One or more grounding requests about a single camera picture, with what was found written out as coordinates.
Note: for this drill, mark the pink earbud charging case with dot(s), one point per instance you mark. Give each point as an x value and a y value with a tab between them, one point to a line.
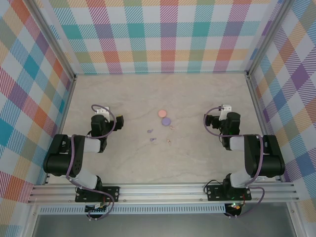
162	113

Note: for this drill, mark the purple earbud charging case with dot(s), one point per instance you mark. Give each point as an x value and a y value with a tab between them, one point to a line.
166	121

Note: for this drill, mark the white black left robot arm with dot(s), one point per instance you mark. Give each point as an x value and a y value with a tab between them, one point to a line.
59	153

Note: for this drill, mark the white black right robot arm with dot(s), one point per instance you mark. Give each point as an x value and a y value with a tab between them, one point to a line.
269	158

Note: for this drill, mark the left electronics board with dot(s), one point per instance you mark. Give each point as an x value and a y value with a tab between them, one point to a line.
98	208

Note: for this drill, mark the electronics board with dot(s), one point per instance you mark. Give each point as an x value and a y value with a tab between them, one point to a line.
235	207
98	208

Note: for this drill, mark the right electronics board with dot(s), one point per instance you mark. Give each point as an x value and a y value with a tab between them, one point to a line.
235	207

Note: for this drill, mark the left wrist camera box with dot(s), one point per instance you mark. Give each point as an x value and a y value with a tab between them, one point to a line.
102	110

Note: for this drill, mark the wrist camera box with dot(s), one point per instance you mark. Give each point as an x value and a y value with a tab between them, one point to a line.
226	107
102	110

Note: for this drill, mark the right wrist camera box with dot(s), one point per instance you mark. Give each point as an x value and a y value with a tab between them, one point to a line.
226	107

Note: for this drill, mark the aluminium side rail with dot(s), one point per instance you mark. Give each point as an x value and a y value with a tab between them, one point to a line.
63	116
259	111

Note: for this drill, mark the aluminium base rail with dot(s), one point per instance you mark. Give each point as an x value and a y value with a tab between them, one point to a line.
160	192

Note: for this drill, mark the aluminium frame post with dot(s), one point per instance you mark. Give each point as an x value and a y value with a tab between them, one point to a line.
55	42
267	37

